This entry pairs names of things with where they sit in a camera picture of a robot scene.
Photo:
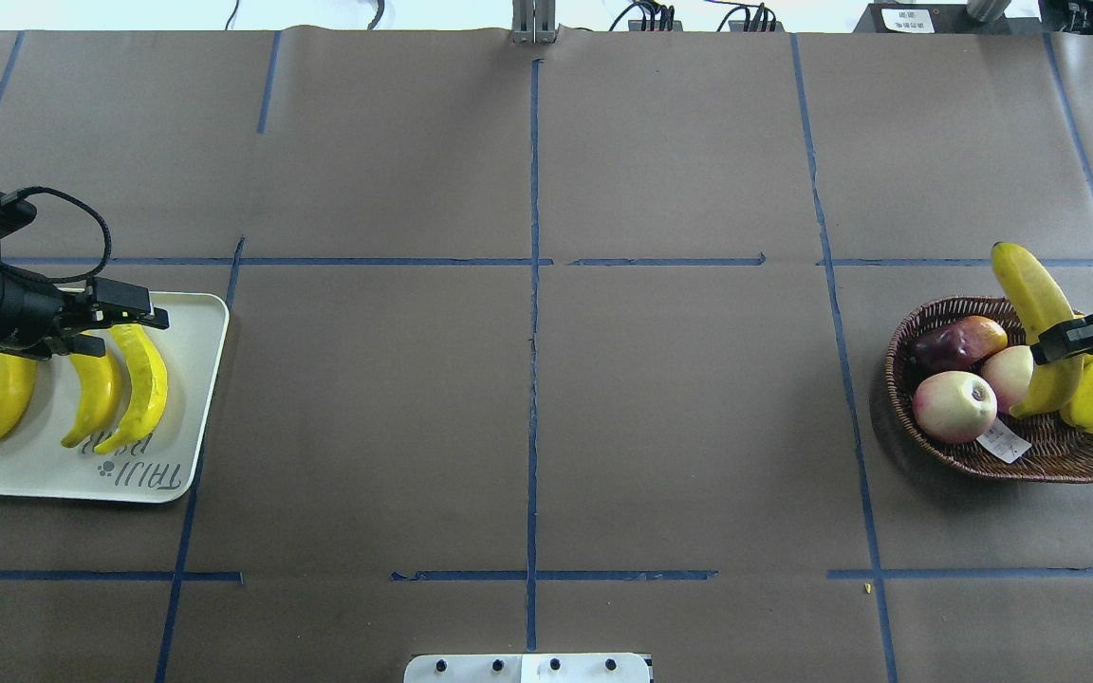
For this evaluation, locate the dark red apple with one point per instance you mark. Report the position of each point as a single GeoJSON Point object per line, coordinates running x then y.
{"type": "Point", "coordinates": [957, 346]}

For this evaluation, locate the pink white peach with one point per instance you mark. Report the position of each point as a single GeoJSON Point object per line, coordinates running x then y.
{"type": "Point", "coordinates": [954, 407]}

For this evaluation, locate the aluminium frame post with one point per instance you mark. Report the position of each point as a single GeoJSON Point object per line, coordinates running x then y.
{"type": "Point", "coordinates": [534, 22]}

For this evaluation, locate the brown wicker basket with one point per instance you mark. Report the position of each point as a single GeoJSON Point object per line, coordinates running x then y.
{"type": "Point", "coordinates": [1043, 448]}

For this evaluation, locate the white paper tag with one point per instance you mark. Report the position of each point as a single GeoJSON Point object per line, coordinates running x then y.
{"type": "Point", "coordinates": [1003, 443]}

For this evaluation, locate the black labelled box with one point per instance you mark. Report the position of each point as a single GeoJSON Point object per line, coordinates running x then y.
{"type": "Point", "coordinates": [926, 19]}

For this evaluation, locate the white pedestal base plate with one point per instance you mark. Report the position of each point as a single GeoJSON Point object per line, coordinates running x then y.
{"type": "Point", "coordinates": [531, 667]}

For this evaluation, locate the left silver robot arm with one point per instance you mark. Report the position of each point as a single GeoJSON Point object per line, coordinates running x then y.
{"type": "Point", "coordinates": [39, 320]}

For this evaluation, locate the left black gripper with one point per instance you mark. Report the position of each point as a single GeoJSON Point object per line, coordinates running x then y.
{"type": "Point", "coordinates": [23, 305]}

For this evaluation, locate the metal cup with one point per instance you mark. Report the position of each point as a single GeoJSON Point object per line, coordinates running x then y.
{"type": "Point", "coordinates": [984, 12]}

